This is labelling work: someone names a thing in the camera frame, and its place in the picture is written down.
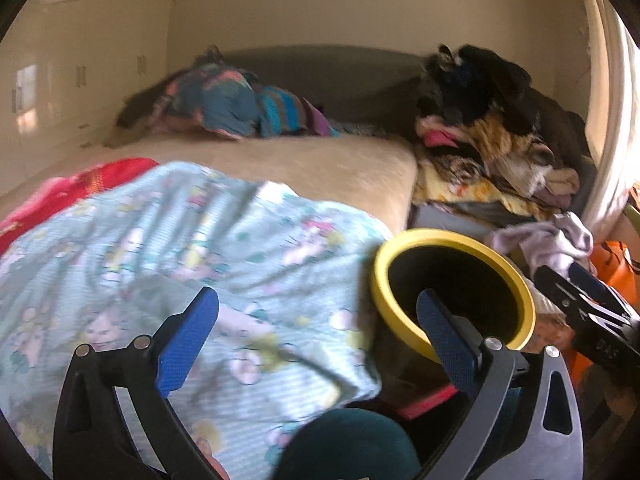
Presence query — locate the orange floral cloth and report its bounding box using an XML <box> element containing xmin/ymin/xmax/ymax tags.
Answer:
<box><xmin>525</xmin><ymin>305</ymin><xmax>581</xmax><ymax>361</ymax></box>

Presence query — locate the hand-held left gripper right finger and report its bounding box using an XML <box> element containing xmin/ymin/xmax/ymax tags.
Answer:
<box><xmin>415</xmin><ymin>289</ymin><xmax>586</xmax><ymax>480</ymax></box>

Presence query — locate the lilac cloth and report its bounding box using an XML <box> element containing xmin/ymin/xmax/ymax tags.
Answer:
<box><xmin>492</xmin><ymin>212</ymin><xmax>593</xmax><ymax>281</ymax></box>

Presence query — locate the person's leg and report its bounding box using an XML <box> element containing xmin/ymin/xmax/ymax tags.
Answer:
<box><xmin>277</xmin><ymin>408</ymin><xmax>421</xmax><ymax>480</ymax></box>

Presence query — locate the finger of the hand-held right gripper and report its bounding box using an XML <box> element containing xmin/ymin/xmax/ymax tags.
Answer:
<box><xmin>534</xmin><ymin>265</ymin><xmax>638</xmax><ymax>368</ymax></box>
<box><xmin>567</xmin><ymin>261</ymin><xmax>632</xmax><ymax>317</ymax></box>

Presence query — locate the white wardrobe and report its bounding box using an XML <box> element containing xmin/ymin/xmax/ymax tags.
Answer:
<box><xmin>0</xmin><ymin>0</ymin><xmax>178</xmax><ymax>201</ymax></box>

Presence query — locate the striped towel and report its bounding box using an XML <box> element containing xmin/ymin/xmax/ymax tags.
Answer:
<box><xmin>252</xmin><ymin>85</ymin><xmax>341</xmax><ymax>138</ymax></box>

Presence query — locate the grey headboard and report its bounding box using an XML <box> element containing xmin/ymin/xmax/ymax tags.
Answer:
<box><xmin>220</xmin><ymin>45</ymin><xmax>436</xmax><ymax>136</ymax></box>

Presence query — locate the beige bed mattress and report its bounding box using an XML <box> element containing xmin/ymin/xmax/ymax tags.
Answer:
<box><xmin>0</xmin><ymin>132</ymin><xmax>420</xmax><ymax>241</ymax></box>

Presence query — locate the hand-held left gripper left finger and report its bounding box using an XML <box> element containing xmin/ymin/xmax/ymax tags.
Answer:
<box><xmin>52</xmin><ymin>286</ymin><xmax>221</xmax><ymax>480</ymax></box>

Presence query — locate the blue floral quilt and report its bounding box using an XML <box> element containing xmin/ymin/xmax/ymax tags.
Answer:
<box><xmin>150</xmin><ymin>60</ymin><xmax>261</xmax><ymax>141</ymax></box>

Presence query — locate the red pink blanket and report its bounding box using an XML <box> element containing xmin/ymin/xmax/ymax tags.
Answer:
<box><xmin>0</xmin><ymin>157</ymin><xmax>161</xmax><ymax>256</ymax></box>

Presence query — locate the white curtain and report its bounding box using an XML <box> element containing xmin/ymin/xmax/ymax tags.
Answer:
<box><xmin>575</xmin><ymin>0</ymin><xmax>640</xmax><ymax>233</ymax></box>

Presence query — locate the grey folded sheet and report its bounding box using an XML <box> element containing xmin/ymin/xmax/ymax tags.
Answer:
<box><xmin>415</xmin><ymin>205</ymin><xmax>501</xmax><ymax>241</ymax></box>

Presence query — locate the dark brown garment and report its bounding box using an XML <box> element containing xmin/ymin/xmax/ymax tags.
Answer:
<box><xmin>102</xmin><ymin>85</ymin><xmax>171</xmax><ymax>148</ymax></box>

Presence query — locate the black bin with yellow rim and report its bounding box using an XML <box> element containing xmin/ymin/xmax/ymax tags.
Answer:
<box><xmin>372</xmin><ymin>228</ymin><xmax>537</xmax><ymax>366</ymax></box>

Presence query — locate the pile of clothes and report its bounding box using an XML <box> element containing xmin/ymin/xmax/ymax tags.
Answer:
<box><xmin>412</xmin><ymin>44</ymin><xmax>596</xmax><ymax>221</ymax></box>

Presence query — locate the light blue cat print blanket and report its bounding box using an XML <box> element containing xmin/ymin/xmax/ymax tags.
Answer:
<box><xmin>0</xmin><ymin>161</ymin><xmax>396</xmax><ymax>480</ymax></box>

